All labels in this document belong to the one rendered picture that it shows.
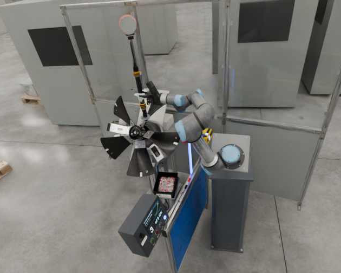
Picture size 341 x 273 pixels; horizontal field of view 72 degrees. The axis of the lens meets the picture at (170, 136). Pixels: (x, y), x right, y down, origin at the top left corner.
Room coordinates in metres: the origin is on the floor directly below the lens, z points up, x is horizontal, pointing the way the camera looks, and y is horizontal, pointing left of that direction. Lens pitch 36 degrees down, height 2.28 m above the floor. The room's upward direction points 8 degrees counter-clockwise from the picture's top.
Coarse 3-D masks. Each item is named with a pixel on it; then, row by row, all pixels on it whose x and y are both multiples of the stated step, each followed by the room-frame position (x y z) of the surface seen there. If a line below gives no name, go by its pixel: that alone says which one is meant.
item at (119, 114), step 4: (120, 96) 1.82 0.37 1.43; (116, 100) 1.85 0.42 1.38; (120, 100) 1.81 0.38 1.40; (116, 104) 1.84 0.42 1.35; (120, 104) 1.80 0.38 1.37; (116, 108) 1.84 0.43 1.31; (120, 108) 1.79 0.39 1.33; (124, 108) 1.75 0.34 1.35; (116, 112) 1.85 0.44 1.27; (120, 112) 1.80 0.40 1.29; (124, 112) 1.74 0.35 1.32; (120, 116) 1.81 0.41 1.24; (124, 116) 1.75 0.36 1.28; (128, 116) 1.70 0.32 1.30; (124, 120) 1.77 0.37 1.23; (128, 120) 1.71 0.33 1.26; (128, 124) 1.72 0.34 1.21
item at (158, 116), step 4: (144, 88) 2.07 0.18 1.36; (160, 92) 1.98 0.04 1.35; (164, 92) 1.96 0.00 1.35; (168, 92) 1.94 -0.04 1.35; (148, 104) 1.96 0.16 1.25; (140, 108) 1.97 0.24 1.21; (148, 108) 1.93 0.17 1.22; (160, 108) 1.88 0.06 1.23; (164, 108) 1.86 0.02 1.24; (140, 112) 1.94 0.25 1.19; (156, 112) 1.87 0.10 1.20; (160, 112) 1.86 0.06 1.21; (164, 112) 1.84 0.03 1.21; (140, 116) 1.92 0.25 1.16; (152, 116) 1.86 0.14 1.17; (156, 116) 1.85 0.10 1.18; (160, 116) 1.83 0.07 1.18; (164, 116) 1.82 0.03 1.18; (140, 120) 1.89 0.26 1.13; (156, 120) 1.82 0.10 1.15; (160, 120) 1.81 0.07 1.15; (140, 124) 1.87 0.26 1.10; (132, 152) 1.73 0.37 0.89; (148, 152) 1.67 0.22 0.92; (152, 164) 1.58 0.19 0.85
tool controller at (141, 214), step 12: (144, 204) 0.83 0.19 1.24; (156, 204) 0.83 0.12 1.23; (132, 216) 0.77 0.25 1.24; (144, 216) 0.75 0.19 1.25; (156, 216) 0.79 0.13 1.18; (168, 216) 0.85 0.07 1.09; (120, 228) 0.72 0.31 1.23; (132, 228) 0.69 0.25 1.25; (144, 228) 0.71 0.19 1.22; (156, 228) 0.75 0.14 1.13; (132, 240) 0.66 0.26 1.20; (144, 240) 0.67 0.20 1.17; (156, 240) 0.71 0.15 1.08; (132, 252) 0.68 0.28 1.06; (144, 252) 0.64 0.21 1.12
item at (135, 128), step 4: (132, 128) 1.61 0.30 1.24; (136, 128) 1.58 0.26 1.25; (140, 128) 1.57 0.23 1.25; (144, 128) 1.62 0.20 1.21; (148, 128) 1.65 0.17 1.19; (132, 132) 1.58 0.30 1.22; (136, 132) 1.57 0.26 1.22; (140, 132) 1.55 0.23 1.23; (144, 132) 1.58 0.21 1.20; (132, 136) 1.56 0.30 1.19; (136, 136) 1.55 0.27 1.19; (140, 136) 1.53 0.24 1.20
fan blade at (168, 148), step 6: (156, 132) 1.58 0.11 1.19; (162, 132) 1.57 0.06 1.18; (168, 132) 1.56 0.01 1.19; (174, 132) 1.55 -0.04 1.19; (150, 138) 1.51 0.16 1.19; (156, 138) 1.51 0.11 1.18; (162, 138) 1.50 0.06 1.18; (168, 138) 1.49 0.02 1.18; (156, 144) 1.45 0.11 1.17; (162, 144) 1.44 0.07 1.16; (168, 144) 1.44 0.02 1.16; (174, 144) 1.43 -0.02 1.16; (162, 150) 1.40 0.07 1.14; (168, 150) 1.39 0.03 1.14
